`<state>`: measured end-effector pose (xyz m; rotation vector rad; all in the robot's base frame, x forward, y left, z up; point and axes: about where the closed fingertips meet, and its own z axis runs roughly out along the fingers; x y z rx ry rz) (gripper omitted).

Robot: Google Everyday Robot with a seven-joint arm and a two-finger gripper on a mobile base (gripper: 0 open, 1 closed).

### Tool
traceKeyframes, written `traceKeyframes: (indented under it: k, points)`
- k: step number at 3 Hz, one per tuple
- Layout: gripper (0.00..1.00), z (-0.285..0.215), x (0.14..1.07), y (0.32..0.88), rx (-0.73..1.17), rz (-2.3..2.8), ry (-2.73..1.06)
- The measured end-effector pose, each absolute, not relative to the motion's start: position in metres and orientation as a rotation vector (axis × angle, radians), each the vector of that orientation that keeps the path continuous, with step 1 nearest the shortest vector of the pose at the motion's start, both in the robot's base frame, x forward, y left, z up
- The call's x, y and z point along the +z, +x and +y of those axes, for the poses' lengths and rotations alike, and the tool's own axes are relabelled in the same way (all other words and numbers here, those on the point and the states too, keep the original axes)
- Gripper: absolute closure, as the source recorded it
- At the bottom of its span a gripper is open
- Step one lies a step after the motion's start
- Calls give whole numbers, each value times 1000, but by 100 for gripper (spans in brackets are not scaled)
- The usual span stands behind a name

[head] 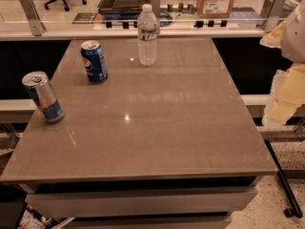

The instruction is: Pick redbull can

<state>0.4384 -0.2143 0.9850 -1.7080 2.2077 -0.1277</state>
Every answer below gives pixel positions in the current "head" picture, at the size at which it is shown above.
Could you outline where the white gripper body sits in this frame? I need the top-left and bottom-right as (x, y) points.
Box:
(281, 0), (305, 63)

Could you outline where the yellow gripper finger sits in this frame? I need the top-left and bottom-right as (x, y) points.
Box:
(259, 21), (285, 49)
(262, 63), (305, 128)

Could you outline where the blue Pepsi can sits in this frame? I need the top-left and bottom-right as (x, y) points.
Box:
(81, 40), (108, 83)

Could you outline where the silver blue Red Bull can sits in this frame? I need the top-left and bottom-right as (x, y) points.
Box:
(22, 71), (64, 123)

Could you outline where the cardboard box with label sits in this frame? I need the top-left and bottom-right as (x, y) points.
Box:
(196, 0), (234, 18)

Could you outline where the clear plastic water bottle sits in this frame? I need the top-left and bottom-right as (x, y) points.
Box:
(137, 4), (157, 66)

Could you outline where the grey drawer cabinet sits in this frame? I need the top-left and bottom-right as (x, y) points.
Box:
(26, 175), (257, 229)

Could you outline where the dark open tray box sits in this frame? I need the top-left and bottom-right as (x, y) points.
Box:
(96, 0), (160, 15)

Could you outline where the right metal glass bracket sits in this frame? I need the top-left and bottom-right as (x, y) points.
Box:
(260, 0), (286, 32)

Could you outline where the metal glass bracket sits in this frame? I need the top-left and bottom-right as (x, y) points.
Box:
(260, 0), (286, 32)
(19, 0), (45, 36)
(150, 0), (160, 32)

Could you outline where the black floor rail with wheel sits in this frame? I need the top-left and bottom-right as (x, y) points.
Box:
(265, 140), (304, 219)

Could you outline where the middle metal glass bracket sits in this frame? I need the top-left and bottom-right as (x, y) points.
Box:
(150, 0), (160, 32)

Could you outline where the left metal glass bracket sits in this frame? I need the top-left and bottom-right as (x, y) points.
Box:
(19, 0), (45, 36)

